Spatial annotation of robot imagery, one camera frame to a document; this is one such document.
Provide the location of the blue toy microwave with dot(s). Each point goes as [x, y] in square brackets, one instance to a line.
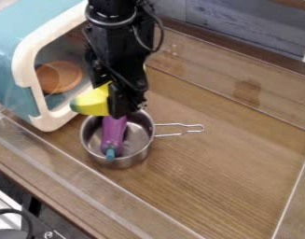
[40, 32]

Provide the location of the silver pot with wire handle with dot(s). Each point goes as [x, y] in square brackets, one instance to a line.
[139, 135]

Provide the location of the yellow toy banana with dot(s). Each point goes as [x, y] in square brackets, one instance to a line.
[91, 103]

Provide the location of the purple toy eggplant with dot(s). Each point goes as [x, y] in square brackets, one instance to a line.
[114, 128]

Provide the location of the black device with knob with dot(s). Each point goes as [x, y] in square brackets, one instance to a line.
[14, 228]

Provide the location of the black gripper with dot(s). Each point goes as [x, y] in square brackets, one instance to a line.
[119, 45]

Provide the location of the orange microwave turntable plate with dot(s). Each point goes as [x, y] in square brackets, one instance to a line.
[59, 76]

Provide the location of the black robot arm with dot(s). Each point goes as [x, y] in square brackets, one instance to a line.
[112, 8]

